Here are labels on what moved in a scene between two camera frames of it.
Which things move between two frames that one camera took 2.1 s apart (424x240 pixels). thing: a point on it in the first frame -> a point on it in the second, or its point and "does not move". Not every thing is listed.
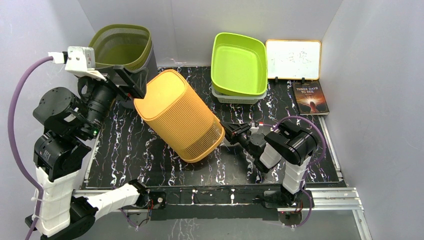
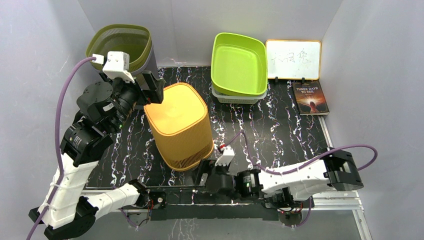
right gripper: x=233 y=131 -> x=225 y=167
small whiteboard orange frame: x=293 y=59 does not move
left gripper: x=127 y=91 -> x=154 y=94
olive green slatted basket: x=122 y=45 does not move
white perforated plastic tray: x=224 y=98 does not move
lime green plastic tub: x=238 y=65 does not move
